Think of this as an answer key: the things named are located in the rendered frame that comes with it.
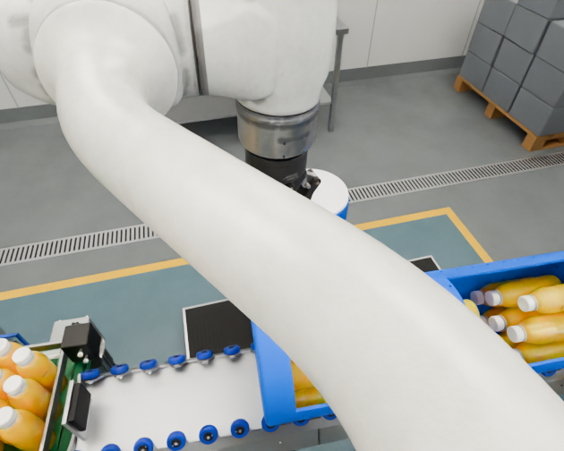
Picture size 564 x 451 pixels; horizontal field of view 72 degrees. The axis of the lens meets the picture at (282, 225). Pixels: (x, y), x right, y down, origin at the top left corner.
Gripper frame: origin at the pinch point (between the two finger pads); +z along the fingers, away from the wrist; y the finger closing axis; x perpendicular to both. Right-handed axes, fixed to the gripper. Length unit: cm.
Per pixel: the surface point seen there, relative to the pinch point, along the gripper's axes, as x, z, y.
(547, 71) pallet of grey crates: 138, 84, 307
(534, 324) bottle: -20, 36, 61
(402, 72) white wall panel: 279, 143, 294
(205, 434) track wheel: -3, 54, -18
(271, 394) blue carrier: -8.6, 33.6, -3.8
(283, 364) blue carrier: -5.5, 29.8, 0.2
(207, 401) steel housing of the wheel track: 5, 59, -15
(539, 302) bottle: -17, 33, 64
